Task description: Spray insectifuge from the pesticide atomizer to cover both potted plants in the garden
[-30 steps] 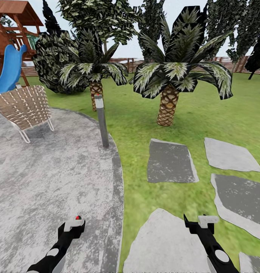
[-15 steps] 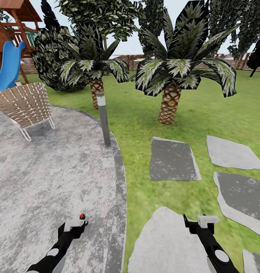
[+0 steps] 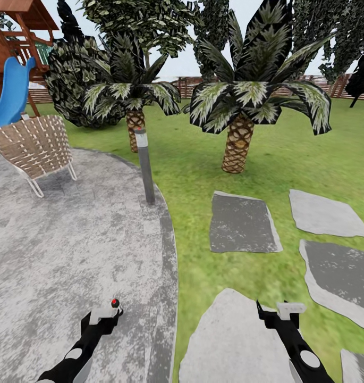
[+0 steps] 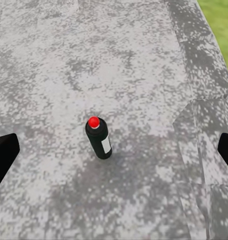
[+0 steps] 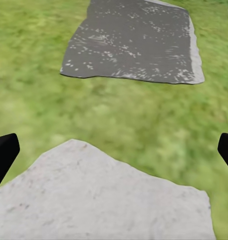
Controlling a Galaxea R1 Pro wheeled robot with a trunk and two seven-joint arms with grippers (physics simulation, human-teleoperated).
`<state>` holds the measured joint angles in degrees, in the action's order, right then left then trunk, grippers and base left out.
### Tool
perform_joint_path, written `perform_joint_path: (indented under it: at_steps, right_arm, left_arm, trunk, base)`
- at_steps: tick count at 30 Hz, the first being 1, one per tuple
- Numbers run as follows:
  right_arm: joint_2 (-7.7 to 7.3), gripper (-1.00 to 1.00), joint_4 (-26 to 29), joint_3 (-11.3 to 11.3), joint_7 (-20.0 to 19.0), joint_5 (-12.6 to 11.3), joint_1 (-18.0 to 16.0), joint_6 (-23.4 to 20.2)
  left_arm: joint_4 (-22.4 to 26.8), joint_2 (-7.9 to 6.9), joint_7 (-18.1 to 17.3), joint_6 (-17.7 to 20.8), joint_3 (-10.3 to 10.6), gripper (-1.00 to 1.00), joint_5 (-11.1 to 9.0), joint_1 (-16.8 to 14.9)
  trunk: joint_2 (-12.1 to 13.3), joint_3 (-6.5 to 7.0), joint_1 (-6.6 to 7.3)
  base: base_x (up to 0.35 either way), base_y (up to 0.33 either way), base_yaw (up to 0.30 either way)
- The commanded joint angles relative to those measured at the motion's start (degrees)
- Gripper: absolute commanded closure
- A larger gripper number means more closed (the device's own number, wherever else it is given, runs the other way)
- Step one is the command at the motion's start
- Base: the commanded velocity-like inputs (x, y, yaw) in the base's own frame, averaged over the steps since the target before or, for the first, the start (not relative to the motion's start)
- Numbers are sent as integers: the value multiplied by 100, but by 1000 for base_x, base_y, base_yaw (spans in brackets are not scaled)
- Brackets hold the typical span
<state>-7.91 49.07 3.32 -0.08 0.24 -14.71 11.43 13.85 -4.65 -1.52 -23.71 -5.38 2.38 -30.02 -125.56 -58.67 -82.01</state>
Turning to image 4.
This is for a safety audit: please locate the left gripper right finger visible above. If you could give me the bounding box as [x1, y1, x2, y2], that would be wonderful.
[218, 132, 228, 165]

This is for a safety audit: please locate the insectifuge atomizer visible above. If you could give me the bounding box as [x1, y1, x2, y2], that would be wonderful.
[85, 110, 112, 160]

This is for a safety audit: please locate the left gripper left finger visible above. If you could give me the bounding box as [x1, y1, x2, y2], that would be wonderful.
[0, 133, 20, 184]

